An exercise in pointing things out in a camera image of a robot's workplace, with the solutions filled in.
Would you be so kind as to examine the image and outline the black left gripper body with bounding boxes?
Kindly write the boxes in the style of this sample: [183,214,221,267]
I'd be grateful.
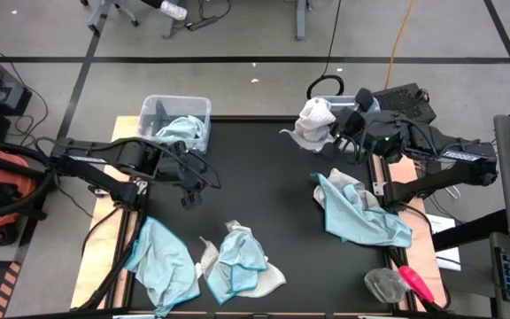
[161,144,210,190]

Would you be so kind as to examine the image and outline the grey desk leg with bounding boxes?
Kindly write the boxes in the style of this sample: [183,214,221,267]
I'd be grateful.
[162,0,188,40]
[293,0,311,42]

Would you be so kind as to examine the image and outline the pink handled tool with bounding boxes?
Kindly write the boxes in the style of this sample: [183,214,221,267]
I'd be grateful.
[398,264,436,305]

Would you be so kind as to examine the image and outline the plywood base board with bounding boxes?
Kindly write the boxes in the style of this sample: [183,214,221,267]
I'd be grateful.
[69,114,449,312]

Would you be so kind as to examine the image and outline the yellow cable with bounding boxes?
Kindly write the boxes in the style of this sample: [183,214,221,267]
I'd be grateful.
[384,0,417,89]

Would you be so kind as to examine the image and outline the clear water bottle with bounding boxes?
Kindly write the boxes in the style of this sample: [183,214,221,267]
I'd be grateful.
[158,0,189,22]

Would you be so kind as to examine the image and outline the black cable with coil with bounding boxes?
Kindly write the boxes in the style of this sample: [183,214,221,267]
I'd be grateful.
[305,0,345,101]

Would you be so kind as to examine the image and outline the white paper sheet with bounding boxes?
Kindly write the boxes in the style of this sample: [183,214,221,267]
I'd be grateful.
[426,214,462,272]

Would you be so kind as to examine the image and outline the orange vacuum cleaner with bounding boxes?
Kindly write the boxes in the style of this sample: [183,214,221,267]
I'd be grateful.
[0,137,39,231]

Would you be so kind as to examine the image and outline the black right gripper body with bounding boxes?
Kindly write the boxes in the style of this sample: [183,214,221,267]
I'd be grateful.
[333,107,368,143]

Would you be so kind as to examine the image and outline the black perforated computer box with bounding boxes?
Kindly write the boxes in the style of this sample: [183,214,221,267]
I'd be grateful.
[372,82,437,134]

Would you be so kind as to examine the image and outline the grey chair base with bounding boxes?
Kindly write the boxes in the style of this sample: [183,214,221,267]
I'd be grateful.
[80,0,141,35]

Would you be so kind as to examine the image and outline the white microfiber towel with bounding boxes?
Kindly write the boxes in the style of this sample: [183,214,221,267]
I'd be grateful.
[198,219,288,299]
[313,167,381,210]
[280,97,339,153]

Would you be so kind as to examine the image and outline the black power strip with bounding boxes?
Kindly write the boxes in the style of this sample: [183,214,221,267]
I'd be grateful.
[186,15,219,33]

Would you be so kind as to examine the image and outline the light blue microfiber towel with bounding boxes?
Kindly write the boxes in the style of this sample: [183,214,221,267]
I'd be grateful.
[205,230,268,306]
[124,215,202,318]
[155,114,207,145]
[311,172,413,249]

